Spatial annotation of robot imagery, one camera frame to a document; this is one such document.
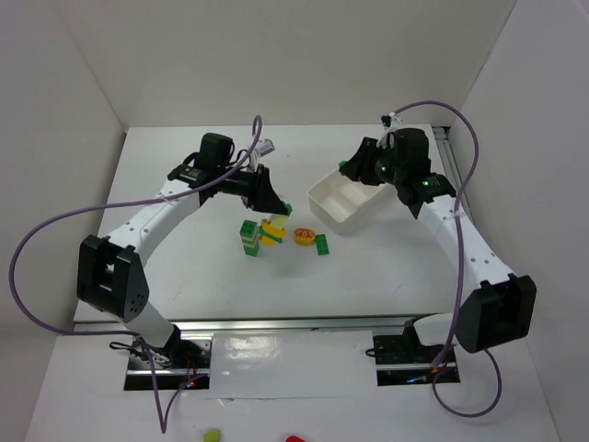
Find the pale yellow-green lego brick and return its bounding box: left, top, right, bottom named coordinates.
left=270, top=204, right=293, bottom=230

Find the white divided plastic container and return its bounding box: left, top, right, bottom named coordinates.
left=307, top=169, right=396, bottom=235

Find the yellow and green lego stack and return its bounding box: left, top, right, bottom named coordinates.
left=259, top=217, right=286, bottom=247

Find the green and cream lego stack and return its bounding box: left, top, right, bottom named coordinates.
left=239, top=220, right=260, bottom=257

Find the yellow round printed lego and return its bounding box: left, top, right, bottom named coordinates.
left=294, top=227, right=317, bottom=246

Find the green lego brick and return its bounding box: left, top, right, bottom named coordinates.
left=315, top=234, right=329, bottom=256

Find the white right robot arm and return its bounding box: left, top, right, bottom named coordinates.
left=339, top=127, right=537, bottom=354

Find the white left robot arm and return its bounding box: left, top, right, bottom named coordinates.
left=76, top=133, right=290, bottom=366

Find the lime green block foreground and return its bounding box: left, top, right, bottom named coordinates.
left=202, top=429, right=221, bottom=442

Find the aluminium rail right side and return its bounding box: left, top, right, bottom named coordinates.
left=432, top=124, right=473, bottom=217

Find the aluminium rail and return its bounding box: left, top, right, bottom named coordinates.
left=71, top=313, right=507, bottom=336
left=432, top=124, right=473, bottom=217

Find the aluminium rail front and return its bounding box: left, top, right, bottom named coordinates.
left=71, top=313, right=507, bottom=336

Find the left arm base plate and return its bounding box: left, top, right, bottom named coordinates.
left=123, top=336, right=213, bottom=391

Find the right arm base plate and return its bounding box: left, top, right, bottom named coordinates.
left=364, top=333, right=461, bottom=387

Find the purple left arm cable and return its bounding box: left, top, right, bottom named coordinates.
left=8, top=114, right=264, bottom=435

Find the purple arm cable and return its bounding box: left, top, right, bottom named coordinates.
left=386, top=99, right=502, bottom=419
left=8, top=114, right=264, bottom=435

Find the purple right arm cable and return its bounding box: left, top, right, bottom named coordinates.
left=386, top=99, right=502, bottom=419

